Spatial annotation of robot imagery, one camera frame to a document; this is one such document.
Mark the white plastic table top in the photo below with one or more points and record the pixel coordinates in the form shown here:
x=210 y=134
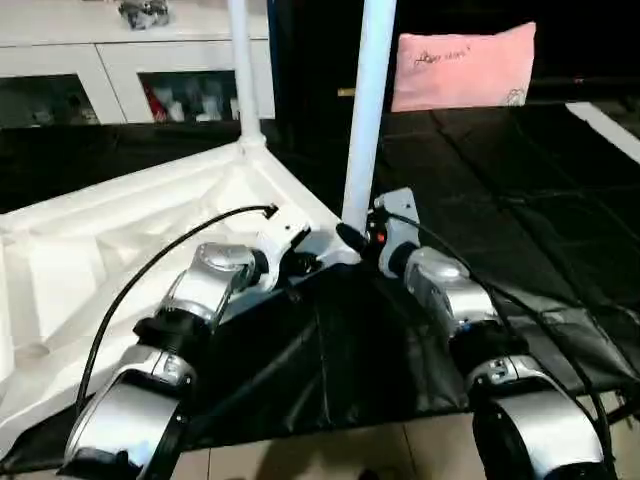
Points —
x=120 y=240

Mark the black work mat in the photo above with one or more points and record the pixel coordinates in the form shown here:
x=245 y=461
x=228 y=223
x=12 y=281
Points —
x=500 y=200

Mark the dark ornament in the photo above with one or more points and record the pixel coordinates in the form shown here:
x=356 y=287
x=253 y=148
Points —
x=145 y=12

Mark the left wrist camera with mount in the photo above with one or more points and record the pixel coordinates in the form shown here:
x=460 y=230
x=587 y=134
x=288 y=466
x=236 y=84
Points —
x=280 y=240

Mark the white cabinet with glass doors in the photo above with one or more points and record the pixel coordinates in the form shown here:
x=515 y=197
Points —
x=110 y=60

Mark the dark low tv bench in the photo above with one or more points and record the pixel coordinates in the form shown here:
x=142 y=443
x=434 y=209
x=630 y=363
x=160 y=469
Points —
x=590 y=90

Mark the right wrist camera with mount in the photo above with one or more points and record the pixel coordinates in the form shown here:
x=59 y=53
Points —
x=400 y=215

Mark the pink pillow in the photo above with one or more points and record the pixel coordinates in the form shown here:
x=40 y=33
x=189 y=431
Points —
x=465 y=65

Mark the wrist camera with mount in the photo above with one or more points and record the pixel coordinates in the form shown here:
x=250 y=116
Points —
x=400 y=215
x=280 y=240

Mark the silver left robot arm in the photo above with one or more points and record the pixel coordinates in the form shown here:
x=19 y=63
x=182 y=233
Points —
x=190 y=310

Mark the black furniture with yellow label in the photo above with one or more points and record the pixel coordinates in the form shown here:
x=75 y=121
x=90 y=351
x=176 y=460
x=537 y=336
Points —
x=320 y=50

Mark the white plastic table leg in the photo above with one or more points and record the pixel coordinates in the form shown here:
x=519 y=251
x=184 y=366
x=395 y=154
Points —
x=368 y=110
x=245 y=70

